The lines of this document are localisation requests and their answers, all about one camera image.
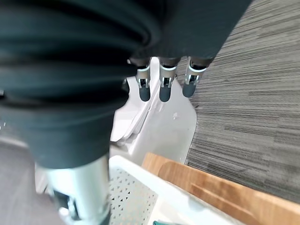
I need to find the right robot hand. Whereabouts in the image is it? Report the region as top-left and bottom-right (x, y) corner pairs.
(0, 0), (253, 225)

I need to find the light wooden furniture panel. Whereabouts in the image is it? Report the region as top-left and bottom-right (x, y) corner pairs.
(142, 152), (300, 225)

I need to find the white perforated laundry basket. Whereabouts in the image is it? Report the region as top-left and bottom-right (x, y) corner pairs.
(35, 154), (237, 225)

